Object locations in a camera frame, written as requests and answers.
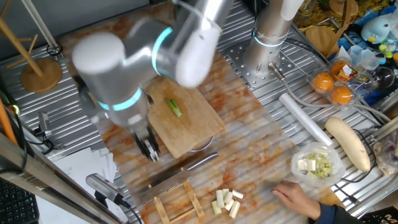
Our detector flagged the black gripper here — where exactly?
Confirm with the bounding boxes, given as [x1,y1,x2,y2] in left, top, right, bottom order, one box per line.
[132,124,161,162]

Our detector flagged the thin steel knife blade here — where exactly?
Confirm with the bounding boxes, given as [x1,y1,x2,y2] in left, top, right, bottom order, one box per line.
[136,151,220,205]

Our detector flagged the clear plastic bag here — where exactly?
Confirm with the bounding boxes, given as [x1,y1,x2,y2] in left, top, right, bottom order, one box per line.
[290,142,346,188]

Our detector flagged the person's right hand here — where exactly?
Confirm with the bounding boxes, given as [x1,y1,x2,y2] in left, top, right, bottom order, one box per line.
[271,180,321,221]

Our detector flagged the green scallion stalk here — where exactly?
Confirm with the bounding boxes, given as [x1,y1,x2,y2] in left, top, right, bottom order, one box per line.
[164,97,183,118]

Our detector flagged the wooden cutting board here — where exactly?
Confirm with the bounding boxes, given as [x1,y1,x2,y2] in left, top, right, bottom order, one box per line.
[145,76,226,159]

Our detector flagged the wooden knife rack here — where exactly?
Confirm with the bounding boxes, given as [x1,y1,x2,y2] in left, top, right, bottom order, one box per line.
[148,179,205,224]

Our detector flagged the white paper sheets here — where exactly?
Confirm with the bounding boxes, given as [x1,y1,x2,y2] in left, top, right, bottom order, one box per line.
[35,146,129,224]

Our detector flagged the orange marble pattern mat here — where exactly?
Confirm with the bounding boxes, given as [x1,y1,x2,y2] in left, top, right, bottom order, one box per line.
[58,1,346,224]

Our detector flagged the small grey webcam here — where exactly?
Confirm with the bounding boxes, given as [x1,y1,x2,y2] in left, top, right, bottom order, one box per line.
[33,111,54,139]

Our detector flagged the wooden mug tree stand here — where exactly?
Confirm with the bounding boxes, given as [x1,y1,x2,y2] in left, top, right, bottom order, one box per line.
[0,0,63,93]

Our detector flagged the black keyboard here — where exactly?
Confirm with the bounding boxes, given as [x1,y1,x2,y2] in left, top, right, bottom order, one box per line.
[0,179,40,224]

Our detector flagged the orange rod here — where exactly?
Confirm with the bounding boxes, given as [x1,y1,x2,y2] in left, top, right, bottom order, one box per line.
[0,98,19,146]

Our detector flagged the white plastic wrap roll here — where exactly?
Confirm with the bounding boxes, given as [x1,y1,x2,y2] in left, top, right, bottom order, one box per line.
[279,92,334,147]

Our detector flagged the white metal pole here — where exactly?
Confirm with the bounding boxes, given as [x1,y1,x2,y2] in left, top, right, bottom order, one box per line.
[20,0,64,57]

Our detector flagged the orange fruit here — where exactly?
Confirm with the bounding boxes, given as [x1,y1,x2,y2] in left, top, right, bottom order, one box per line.
[330,60,352,78]
[312,72,335,93]
[330,85,353,105]

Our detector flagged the white daikon radish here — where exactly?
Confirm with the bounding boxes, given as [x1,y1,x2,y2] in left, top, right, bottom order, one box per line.
[324,116,372,173]

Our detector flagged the round wooden board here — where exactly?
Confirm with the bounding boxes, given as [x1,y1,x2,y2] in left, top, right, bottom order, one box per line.
[305,25,340,58]

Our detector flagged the glass jar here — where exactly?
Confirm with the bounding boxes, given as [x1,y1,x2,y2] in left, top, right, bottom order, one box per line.
[298,0,315,17]

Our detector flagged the clear plastic clamshell box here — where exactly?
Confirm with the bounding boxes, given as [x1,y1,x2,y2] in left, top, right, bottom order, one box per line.
[309,56,363,110]

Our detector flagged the clear plastic measuring cup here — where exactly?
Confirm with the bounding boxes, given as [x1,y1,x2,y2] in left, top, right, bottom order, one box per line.
[348,45,387,71]

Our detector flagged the plastic bag with vegetables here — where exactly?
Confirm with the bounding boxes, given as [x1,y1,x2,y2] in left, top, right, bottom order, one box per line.
[372,130,398,177]

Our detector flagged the small wooden stand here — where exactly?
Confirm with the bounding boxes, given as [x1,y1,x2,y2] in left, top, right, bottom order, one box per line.
[328,0,359,17]

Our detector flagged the dark glass bowl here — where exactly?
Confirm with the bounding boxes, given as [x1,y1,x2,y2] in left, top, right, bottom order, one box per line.
[371,66,396,89]

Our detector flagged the blue plush toy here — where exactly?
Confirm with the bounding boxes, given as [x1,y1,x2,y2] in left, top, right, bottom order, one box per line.
[360,16,392,44]

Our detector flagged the green yellow toy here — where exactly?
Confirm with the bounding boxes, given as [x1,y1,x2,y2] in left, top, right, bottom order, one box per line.
[377,43,394,59]

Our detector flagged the silver depth camera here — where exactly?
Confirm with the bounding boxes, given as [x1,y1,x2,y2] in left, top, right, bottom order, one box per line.
[85,173,125,206]

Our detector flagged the black camera cable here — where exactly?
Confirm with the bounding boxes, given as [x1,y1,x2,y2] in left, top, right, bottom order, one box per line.
[119,198,143,224]

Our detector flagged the wrist camera with grey bracket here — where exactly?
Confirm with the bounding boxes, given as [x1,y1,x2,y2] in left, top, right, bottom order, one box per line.
[73,75,101,124]

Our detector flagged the metal frame bar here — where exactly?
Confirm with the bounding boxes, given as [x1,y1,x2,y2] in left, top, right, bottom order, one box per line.
[0,132,125,224]

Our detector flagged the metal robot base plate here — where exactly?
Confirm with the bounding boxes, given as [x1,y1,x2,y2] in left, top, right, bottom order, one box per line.
[226,39,295,88]

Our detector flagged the thin black cable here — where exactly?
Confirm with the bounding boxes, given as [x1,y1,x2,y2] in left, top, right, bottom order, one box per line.
[11,105,29,174]

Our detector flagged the grey robot hose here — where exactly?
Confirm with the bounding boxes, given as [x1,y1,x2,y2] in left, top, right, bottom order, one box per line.
[268,61,392,123]

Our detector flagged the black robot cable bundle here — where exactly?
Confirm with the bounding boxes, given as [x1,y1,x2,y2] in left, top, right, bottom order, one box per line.
[284,36,330,65]

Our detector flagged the black power cable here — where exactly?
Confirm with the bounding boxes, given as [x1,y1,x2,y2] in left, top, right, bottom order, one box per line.
[331,128,377,205]

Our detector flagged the aluminium profile rail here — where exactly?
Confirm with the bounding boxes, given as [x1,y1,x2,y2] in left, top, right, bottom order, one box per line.
[369,115,398,143]

